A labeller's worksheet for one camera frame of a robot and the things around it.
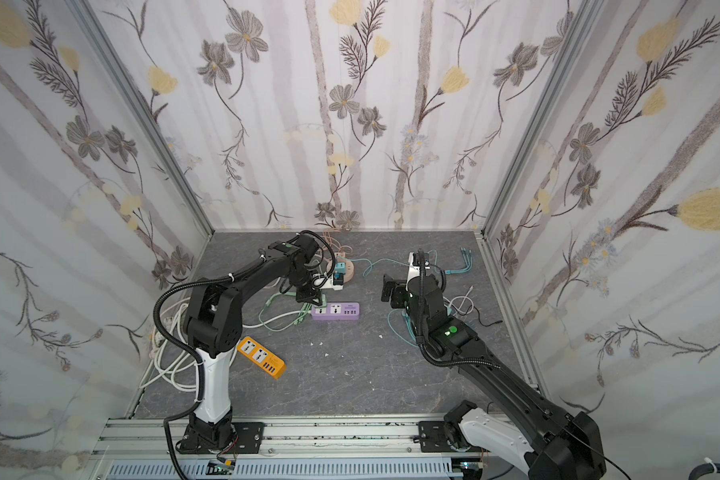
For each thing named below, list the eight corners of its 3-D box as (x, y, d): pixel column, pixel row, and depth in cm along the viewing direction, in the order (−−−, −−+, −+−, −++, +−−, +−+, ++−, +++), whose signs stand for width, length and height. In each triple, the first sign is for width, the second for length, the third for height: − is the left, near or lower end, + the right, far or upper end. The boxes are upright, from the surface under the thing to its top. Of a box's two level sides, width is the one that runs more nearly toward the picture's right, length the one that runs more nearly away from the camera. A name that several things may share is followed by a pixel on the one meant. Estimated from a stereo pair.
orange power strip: (235, 352, 90) (231, 348, 88) (247, 338, 93) (244, 334, 91) (278, 381, 85) (275, 378, 83) (289, 365, 88) (287, 362, 86)
